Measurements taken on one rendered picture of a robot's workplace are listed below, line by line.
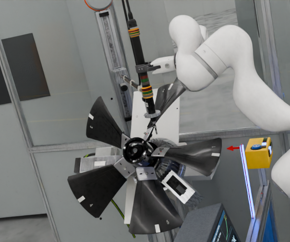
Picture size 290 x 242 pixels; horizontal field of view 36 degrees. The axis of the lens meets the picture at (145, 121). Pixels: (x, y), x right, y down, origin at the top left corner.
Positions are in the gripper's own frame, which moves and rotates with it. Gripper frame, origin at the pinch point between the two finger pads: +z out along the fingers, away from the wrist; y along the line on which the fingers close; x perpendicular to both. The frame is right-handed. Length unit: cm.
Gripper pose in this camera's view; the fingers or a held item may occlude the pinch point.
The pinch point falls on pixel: (142, 67)
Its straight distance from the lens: 181.6
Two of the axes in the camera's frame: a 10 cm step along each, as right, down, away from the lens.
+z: -9.1, 0.9, 3.9
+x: -2.1, -9.4, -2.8
